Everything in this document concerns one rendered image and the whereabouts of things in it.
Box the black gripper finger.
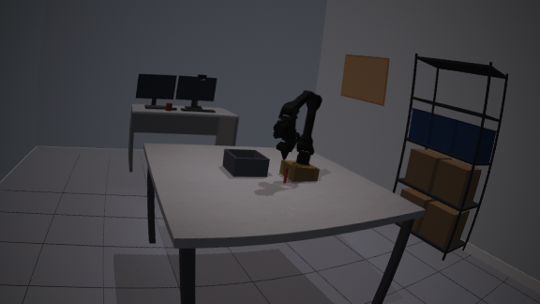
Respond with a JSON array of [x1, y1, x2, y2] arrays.
[[290, 138, 299, 152], [279, 149, 291, 160]]

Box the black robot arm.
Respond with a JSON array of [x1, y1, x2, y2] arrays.
[[273, 90, 323, 166]]

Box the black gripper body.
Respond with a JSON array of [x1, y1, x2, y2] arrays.
[[277, 129, 300, 152]]

